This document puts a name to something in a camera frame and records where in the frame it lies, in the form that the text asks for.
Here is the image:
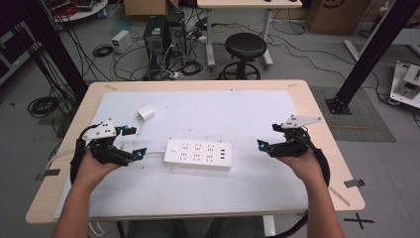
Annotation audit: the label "person's right hand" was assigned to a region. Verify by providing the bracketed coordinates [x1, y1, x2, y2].
[275, 149, 327, 190]

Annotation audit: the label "black coiled cable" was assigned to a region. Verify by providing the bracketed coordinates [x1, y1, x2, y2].
[27, 96, 61, 119]
[91, 44, 115, 59]

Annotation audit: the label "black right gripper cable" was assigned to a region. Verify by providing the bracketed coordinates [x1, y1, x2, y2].
[272, 136, 332, 238]

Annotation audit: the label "white charger plug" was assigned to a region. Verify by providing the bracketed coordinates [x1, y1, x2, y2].
[135, 105, 157, 123]

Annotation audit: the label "white table mat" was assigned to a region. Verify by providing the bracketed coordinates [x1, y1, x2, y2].
[53, 89, 310, 221]

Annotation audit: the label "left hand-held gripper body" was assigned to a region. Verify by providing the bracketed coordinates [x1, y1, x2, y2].
[79, 118, 135, 168]

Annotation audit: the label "person's legs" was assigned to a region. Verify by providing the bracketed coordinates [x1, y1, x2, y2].
[126, 216, 265, 238]

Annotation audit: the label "white round table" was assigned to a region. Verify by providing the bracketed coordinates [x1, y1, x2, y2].
[42, 0, 110, 24]

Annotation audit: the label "white power strip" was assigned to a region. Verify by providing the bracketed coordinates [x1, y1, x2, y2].
[163, 138, 233, 173]

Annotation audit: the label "grey floor mat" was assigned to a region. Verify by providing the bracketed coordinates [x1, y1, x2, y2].
[309, 85, 397, 144]

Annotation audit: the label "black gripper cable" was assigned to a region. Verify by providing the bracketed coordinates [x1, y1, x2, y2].
[272, 136, 332, 238]
[69, 123, 101, 185]

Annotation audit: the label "black computer tower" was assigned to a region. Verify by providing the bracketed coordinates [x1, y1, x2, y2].
[143, 15, 168, 71]
[165, 11, 187, 58]

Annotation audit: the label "white power supply box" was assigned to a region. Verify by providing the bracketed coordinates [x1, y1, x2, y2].
[111, 29, 134, 55]

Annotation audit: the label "white desk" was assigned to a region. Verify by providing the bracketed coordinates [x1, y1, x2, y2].
[196, 0, 303, 69]

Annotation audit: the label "person's left hand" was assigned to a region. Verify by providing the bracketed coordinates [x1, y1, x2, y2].
[72, 150, 123, 191]

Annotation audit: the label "white power strip cable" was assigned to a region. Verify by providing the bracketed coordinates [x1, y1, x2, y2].
[46, 147, 166, 172]

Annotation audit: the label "grey metal rack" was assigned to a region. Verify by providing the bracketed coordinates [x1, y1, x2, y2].
[0, 21, 44, 86]

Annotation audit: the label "white device on floor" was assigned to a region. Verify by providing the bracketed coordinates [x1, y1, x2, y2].
[389, 60, 420, 110]

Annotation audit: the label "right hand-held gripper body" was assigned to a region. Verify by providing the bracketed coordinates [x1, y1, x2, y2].
[266, 114, 322, 159]

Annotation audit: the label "black round stool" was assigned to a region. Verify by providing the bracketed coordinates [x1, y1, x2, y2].
[217, 32, 268, 81]

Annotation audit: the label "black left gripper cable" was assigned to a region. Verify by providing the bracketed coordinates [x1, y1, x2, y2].
[69, 123, 101, 185]

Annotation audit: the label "black metal stand post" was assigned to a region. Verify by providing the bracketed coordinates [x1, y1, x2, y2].
[18, 0, 89, 100]
[324, 0, 420, 115]

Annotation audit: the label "large cardboard box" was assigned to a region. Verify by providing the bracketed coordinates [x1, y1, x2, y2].
[304, 0, 372, 36]

